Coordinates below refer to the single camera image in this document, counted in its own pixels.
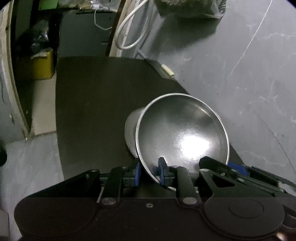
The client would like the steel bowl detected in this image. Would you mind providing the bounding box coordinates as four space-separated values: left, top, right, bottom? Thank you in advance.
125 93 230 183

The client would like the small cream cylinder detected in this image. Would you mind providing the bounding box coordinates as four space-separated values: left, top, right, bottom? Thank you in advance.
161 64 175 78

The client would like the yellow container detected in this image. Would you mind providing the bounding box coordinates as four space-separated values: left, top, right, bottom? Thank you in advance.
31 48 54 80

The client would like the dark grey cabinet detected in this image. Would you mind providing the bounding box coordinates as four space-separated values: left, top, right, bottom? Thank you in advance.
58 11 115 57

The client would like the dark plastic bag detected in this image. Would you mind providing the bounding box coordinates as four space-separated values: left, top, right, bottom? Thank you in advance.
154 0 227 19

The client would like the green box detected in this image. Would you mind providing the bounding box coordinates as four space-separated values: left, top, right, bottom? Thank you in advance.
38 0 58 11

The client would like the cream door frame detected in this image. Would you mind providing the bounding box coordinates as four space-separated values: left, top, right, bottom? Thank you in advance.
0 0 32 140

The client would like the thin white wire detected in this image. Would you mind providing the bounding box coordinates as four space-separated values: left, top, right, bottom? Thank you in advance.
93 7 114 31

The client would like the white looped cable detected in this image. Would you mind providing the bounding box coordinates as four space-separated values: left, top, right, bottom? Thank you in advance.
114 0 153 50

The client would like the white painted wooden post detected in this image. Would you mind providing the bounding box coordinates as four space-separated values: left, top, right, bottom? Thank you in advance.
108 0 139 58

